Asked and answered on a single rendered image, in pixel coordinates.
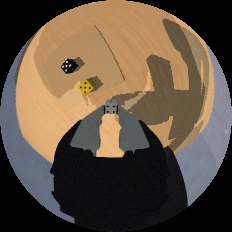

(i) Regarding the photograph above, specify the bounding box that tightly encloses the tan square mat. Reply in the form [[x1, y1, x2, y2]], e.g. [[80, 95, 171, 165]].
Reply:
[[43, 24, 124, 111]]

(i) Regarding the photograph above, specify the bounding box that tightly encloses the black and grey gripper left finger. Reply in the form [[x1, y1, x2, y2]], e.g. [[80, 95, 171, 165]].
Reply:
[[50, 105, 105, 175]]

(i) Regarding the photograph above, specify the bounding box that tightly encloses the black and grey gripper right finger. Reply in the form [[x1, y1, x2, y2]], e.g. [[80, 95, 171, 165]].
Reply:
[[117, 105, 171, 178]]

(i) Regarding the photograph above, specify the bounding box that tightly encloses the yellow die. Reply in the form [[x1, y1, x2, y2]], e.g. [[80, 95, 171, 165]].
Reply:
[[78, 78, 96, 96]]

